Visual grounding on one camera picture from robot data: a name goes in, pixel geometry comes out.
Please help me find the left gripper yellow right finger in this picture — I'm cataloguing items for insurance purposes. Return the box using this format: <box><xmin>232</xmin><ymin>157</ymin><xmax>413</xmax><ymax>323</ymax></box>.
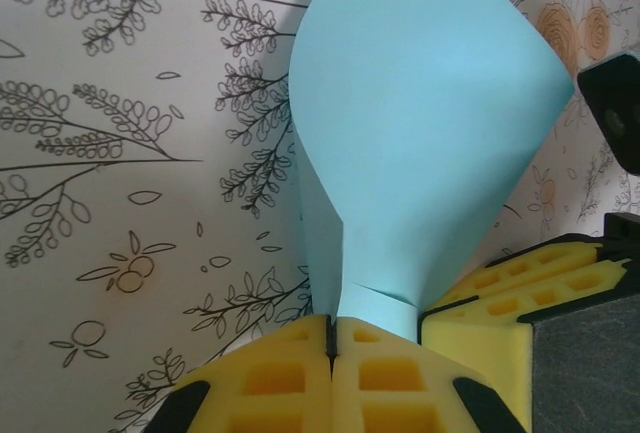
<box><xmin>332</xmin><ymin>316</ymin><xmax>522</xmax><ymax>433</ymax></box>

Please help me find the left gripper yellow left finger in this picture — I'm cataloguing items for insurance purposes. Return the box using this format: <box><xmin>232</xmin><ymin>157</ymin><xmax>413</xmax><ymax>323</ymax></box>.
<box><xmin>152</xmin><ymin>314</ymin><xmax>335</xmax><ymax>433</ymax></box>

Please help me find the light blue cloth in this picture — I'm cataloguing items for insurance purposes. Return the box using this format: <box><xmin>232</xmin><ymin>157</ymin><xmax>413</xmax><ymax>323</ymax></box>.
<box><xmin>288</xmin><ymin>0</ymin><xmax>574</xmax><ymax>345</ymax></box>

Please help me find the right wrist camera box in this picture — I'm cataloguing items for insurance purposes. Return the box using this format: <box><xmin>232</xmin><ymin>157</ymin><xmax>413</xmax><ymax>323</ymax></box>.
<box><xmin>574</xmin><ymin>51</ymin><xmax>640</xmax><ymax>177</ymax></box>

